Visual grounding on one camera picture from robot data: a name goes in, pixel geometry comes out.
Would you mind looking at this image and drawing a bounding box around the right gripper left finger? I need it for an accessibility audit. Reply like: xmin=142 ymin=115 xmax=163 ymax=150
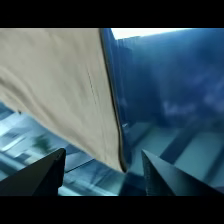
xmin=0 ymin=147 xmax=67 ymax=197

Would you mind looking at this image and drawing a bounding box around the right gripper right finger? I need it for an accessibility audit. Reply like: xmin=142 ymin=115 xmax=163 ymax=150
xmin=141 ymin=149 xmax=224 ymax=197

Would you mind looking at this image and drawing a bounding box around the beige garment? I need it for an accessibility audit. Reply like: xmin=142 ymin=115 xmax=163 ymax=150
xmin=0 ymin=27 xmax=129 ymax=174

